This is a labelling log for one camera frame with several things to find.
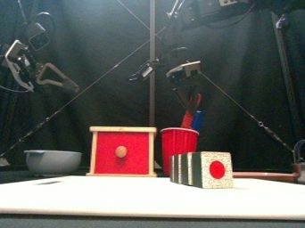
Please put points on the red plastic cup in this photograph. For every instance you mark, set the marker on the red plastic cup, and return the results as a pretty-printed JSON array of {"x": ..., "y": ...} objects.
[{"x": 178, "y": 142}]

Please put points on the grey bowl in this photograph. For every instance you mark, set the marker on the grey bowl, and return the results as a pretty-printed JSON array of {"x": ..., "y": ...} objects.
[{"x": 51, "y": 163}]

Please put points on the toy sushi roll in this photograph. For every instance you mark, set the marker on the toy sushi roll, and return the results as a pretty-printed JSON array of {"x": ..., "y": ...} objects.
[{"x": 216, "y": 169}]

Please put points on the blue plastic utensil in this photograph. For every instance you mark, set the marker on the blue plastic utensil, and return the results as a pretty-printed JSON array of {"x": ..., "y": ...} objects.
[{"x": 198, "y": 120}]

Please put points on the vertical metal frame pole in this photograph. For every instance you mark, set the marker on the vertical metal frame pole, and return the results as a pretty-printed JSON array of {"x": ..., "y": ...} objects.
[{"x": 151, "y": 104}]

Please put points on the pink rectangular plate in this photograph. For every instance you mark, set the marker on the pink rectangular plate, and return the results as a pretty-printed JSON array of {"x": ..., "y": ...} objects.
[{"x": 263, "y": 175}]

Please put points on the black side frame post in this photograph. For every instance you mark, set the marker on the black side frame post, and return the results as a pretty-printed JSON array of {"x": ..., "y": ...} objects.
[{"x": 287, "y": 89}]

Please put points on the white cutting board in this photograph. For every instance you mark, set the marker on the white cutting board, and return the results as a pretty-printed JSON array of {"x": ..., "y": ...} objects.
[{"x": 119, "y": 199}]

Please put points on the red wooden drawer box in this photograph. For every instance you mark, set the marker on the red wooden drawer box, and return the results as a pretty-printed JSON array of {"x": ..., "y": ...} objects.
[{"x": 119, "y": 139}]

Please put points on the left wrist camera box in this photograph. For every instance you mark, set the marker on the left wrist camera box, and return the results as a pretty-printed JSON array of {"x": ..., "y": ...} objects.
[{"x": 39, "y": 38}]

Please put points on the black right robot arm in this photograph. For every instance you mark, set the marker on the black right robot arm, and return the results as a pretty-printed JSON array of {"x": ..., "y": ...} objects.
[{"x": 206, "y": 12}]

